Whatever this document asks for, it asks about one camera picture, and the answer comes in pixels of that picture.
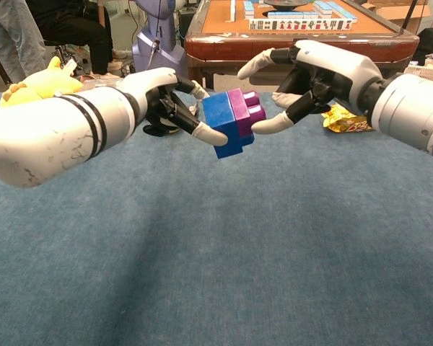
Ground blue building block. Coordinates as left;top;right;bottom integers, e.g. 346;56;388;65
201;92;255;159

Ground black round dice dome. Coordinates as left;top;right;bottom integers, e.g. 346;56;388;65
263;0;313;9

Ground seated person in black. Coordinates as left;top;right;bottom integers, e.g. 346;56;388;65
25;0;113;75

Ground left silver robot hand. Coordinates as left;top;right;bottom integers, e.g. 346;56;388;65
117;67;229;147

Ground white plastic basket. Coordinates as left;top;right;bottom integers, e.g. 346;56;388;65
403;63;433;84

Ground white faced mahjong tile row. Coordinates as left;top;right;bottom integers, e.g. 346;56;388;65
248;17;354;32

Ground yellow snack packet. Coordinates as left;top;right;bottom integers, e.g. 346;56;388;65
320;102;376;133

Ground blue felt table cover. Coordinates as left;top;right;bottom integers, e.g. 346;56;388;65
0;91;433;346

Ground purple building block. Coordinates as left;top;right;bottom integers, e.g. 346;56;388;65
227;89;268;138

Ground cardboard box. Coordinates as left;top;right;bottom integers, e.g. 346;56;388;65
360;0;433;35

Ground brown mahjong table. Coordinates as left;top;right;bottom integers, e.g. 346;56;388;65
183;0;421;93

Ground yellow plush toy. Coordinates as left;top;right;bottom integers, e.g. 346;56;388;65
0;56;84;109

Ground person's legs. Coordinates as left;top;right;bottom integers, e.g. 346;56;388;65
0;0;48;84

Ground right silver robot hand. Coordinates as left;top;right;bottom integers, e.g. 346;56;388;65
237;39;383;135

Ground black stool with chrome legs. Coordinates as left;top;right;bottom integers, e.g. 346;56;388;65
43;39;80;66

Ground blue purple robot base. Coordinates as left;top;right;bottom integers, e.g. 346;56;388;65
133;0;187;73

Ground black tripod stand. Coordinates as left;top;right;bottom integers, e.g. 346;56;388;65
398;0;419;37

